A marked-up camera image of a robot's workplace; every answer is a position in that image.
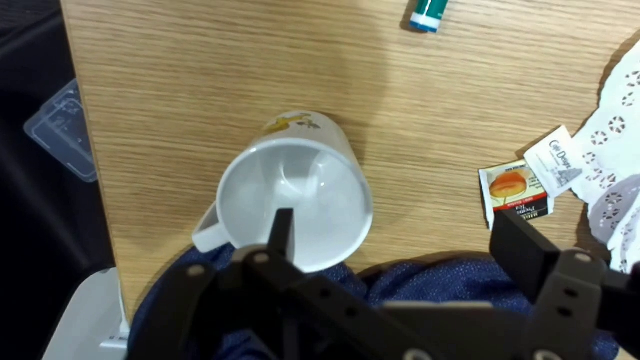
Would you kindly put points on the white printed paper tag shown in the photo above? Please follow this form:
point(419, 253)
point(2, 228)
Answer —
point(556, 163)

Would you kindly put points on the tea packet with orange print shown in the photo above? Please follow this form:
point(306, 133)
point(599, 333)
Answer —
point(512, 190)

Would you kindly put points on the green whiteboard marker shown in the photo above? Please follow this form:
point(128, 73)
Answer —
point(430, 12)

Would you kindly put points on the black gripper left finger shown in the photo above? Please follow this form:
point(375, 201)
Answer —
point(266, 307)

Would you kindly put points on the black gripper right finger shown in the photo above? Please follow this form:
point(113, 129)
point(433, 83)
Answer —
point(572, 293)

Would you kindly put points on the white patterned cloth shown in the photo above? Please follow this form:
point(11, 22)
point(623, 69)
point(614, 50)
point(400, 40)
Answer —
point(612, 133)

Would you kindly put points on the clear plastic container lid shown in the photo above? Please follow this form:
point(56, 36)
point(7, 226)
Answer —
point(63, 133)

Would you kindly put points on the white mug with yellow print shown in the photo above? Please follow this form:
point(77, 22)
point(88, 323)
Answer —
point(326, 193)

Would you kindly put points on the dark blue cloth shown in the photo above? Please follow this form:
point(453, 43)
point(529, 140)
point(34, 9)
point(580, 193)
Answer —
point(413, 281)

